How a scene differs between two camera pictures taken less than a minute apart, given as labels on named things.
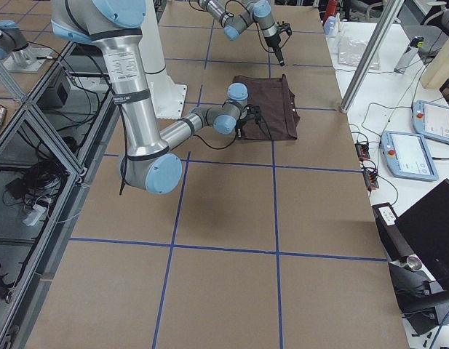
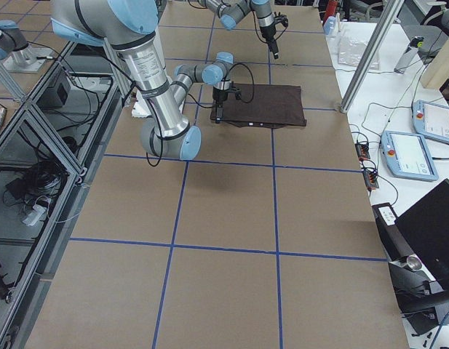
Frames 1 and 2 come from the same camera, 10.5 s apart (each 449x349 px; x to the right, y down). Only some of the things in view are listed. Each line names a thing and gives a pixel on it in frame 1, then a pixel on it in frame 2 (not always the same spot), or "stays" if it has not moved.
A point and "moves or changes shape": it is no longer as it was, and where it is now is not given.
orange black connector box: (362, 150) stays
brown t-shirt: (279, 119) moves or changes shape
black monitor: (429, 226) stays
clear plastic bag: (351, 51) stays
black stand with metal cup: (422, 302) stays
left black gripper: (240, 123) to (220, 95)
